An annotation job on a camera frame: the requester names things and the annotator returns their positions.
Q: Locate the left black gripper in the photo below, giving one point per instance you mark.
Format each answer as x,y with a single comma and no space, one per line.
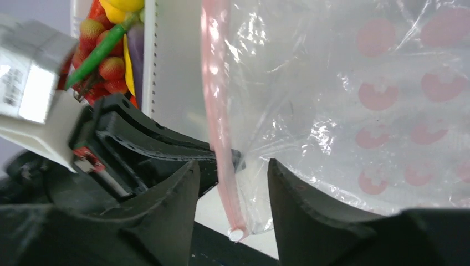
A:
82,156

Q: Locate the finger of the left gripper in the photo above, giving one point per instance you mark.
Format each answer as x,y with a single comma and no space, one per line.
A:
151,160
116,113

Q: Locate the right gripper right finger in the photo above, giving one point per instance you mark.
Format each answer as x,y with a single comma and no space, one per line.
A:
312,228

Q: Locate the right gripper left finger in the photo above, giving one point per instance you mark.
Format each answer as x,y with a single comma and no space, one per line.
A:
154,228

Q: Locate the red cherry bunch green stem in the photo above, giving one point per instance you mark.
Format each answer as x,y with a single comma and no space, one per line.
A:
98,62

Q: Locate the clear pink-dotted zip bag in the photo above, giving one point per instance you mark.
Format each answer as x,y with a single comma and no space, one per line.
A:
367,101

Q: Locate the white plastic food bin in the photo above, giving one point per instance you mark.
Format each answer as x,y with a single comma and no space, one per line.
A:
172,93

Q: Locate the yellow banana toy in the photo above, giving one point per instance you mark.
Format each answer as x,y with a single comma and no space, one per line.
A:
129,78

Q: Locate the purple eggplant toy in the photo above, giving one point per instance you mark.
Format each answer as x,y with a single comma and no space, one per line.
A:
135,45

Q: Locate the yellow bell pepper toy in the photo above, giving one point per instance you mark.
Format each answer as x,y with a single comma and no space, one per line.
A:
115,15

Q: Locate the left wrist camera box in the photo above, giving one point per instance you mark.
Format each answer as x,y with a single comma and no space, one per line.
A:
35,114

